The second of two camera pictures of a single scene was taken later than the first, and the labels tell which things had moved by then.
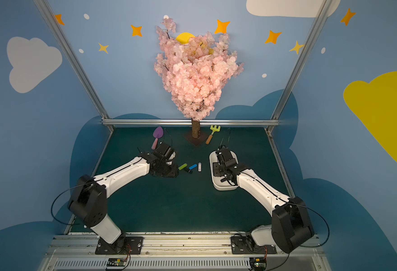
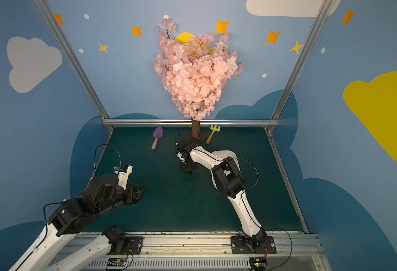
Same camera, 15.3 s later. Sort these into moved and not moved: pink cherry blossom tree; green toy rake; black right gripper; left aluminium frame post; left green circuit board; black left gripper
Moved: black left gripper; black right gripper
Not moved: green toy rake; left green circuit board; left aluminium frame post; pink cherry blossom tree
